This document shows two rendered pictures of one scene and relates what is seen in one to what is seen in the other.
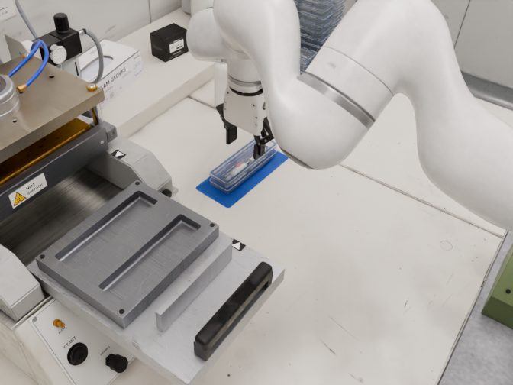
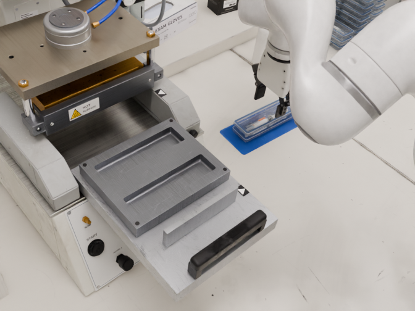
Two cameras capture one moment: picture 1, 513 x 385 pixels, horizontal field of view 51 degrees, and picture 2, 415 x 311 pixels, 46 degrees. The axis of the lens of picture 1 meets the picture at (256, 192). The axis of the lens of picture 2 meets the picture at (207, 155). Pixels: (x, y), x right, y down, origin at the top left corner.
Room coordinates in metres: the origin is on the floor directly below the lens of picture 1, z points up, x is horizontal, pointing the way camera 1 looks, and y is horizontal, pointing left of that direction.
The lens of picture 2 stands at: (-0.02, -0.01, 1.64)
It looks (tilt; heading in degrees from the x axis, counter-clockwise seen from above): 47 degrees down; 11
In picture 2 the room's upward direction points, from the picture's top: 9 degrees clockwise
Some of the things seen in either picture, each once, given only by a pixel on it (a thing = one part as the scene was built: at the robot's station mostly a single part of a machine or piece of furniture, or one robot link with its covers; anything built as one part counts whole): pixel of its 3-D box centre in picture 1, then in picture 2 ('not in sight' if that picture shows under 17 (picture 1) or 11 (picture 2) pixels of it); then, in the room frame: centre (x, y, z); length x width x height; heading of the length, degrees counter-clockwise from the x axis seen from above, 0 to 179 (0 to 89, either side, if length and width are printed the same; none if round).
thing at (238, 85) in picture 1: (249, 78); (285, 46); (0.94, 0.03, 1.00); 0.09 x 0.08 x 0.03; 55
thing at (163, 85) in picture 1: (165, 59); (217, 12); (1.38, 0.29, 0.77); 0.84 x 0.30 x 0.04; 149
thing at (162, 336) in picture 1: (156, 266); (172, 193); (0.48, 0.13, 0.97); 0.30 x 0.22 x 0.08; 58
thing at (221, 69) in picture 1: (224, 81); (264, 42); (1.21, 0.10, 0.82); 0.05 x 0.05 x 0.14
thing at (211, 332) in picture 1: (235, 307); (228, 242); (0.40, 0.02, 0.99); 0.15 x 0.02 x 0.04; 148
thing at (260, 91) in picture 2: (227, 127); (257, 85); (0.97, 0.07, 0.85); 0.03 x 0.03 x 0.07; 55
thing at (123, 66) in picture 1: (97, 76); (157, 18); (1.17, 0.42, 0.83); 0.23 x 0.12 x 0.07; 158
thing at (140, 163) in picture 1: (111, 156); (155, 92); (0.71, 0.26, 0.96); 0.26 x 0.05 x 0.07; 58
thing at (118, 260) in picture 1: (131, 246); (155, 171); (0.50, 0.17, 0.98); 0.20 x 0.17 x 0.03; 148
